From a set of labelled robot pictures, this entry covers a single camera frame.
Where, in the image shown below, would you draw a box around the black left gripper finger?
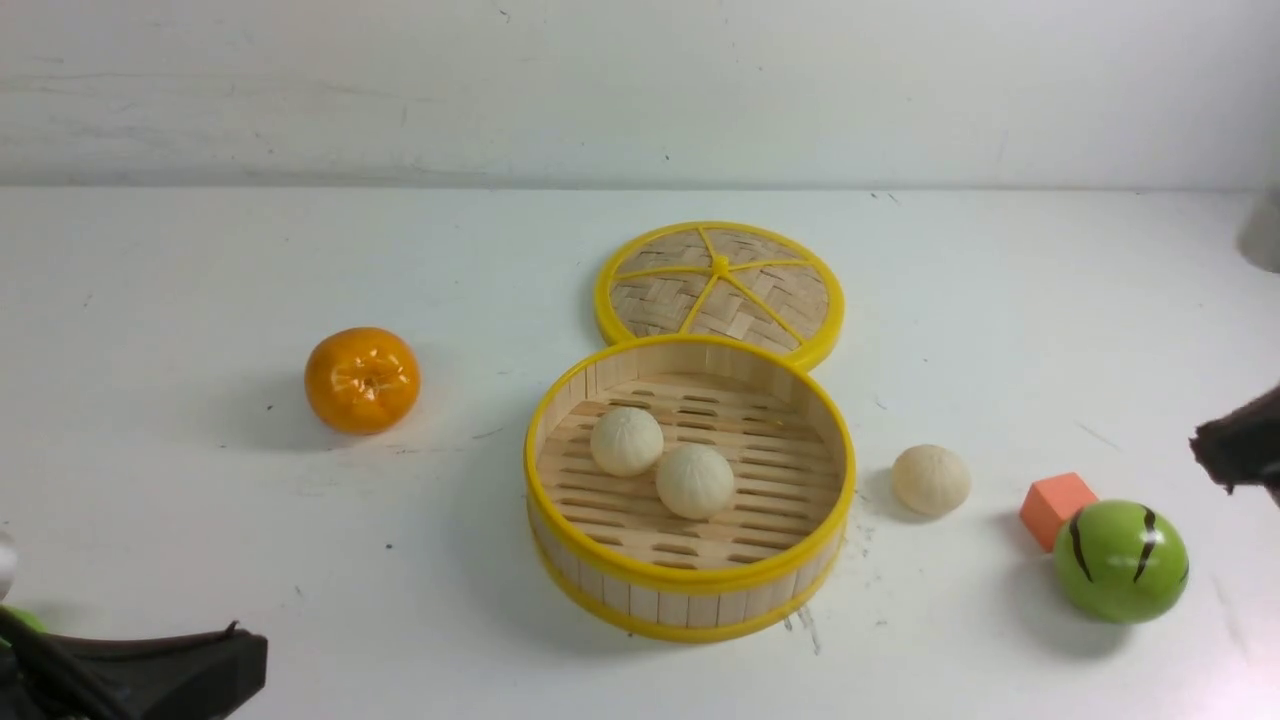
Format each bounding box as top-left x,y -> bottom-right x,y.
20,621 -> 269,719

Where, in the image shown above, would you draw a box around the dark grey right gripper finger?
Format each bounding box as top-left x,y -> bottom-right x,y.
1189,387 -> 1279,496

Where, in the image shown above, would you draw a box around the cream white steamed bun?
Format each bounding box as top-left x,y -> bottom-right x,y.
890,445 -> 973,519

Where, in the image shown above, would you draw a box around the bamboo steamer tray yellow rims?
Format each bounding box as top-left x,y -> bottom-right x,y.
524,334 -> 856,643

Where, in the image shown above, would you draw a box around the cream bun left in tray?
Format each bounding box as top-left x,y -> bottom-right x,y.
589,406 -> 666,477

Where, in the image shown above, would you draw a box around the cream bun in tray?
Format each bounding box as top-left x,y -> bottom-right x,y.
589,406 -> 666,477
655,445 -> 736,521

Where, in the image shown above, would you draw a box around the cream bun centre in tray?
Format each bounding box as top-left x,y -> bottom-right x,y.
655,445 -> 736,521

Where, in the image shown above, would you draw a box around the woven bamboo steamer lid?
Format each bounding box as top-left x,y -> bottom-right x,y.
591,220 -> 845,372

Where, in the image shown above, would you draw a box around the green toy watermelon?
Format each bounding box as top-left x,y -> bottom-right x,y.
1052,498 -> 1190,625

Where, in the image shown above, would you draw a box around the small orange cube block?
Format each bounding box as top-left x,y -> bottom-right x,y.
1018,471 -> 1100,553

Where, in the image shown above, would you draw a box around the orange toy tangerine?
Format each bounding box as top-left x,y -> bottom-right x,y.
303,327 -> 422,436

